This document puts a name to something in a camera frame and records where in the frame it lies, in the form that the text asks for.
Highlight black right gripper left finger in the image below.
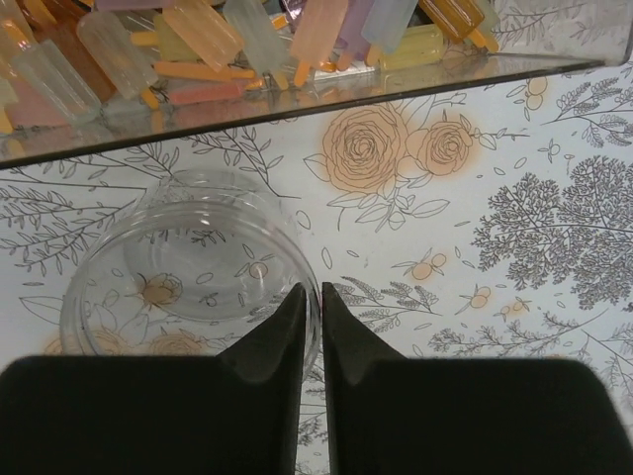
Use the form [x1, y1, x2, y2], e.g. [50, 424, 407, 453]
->
[1, 285, 307, 474]

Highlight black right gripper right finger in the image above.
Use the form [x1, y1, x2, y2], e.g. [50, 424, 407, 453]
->
[322, 283, 618, 474]

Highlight clear plastic jar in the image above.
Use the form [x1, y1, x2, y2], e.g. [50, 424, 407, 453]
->
[59, 168, 320, 370]

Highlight clear acrylic candy organizer box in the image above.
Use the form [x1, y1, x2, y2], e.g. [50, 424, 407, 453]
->
[1, 1, 632, 168]

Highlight floral patterned table cloth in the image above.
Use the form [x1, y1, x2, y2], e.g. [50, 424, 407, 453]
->
[1, 66, 632, 474]

